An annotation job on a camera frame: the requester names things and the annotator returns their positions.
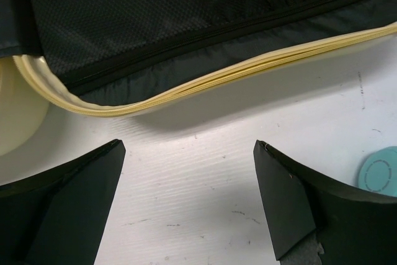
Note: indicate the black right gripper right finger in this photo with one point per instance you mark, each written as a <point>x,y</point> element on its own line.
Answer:
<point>315,219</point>

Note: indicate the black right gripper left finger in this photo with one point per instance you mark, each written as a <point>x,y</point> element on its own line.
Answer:
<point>58,216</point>

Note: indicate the teal cat-ear headphones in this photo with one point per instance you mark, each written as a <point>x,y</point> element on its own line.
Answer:
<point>378,172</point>

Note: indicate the yellow hard-shell suitcase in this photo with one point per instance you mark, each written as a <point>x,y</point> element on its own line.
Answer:
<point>110,58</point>

